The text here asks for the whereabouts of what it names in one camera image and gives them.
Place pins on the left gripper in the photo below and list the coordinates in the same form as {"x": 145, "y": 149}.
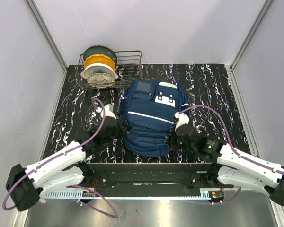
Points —
{"x": 124, "y": 128}

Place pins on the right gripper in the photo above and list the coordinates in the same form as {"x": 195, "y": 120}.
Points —
{"x": 171, "y": 141}

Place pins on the navy blue student backpack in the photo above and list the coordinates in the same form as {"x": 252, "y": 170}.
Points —
{"x": 148, "y": 107}

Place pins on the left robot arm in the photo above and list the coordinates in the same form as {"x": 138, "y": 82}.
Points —
{"x": 65, "y": 168}

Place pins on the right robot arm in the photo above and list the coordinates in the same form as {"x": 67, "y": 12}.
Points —
{"x": 230, "y": 166}

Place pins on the grey speckled plate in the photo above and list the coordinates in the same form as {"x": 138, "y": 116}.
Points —
{"x": 101, "y": 80}

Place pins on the white plate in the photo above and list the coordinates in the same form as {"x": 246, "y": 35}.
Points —
{"x": 98, "y": 68}

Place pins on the yellow plate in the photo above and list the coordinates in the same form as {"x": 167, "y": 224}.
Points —
{"x": 100, "y": 58}

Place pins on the dark green plate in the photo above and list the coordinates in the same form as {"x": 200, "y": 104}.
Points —
{"x": 99, "y": 49}

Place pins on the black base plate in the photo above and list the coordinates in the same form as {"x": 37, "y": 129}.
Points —
{"x": 151, "y": 180}

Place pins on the wire dish rack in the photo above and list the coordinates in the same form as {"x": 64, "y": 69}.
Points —
{"x": 128, "y": 69}

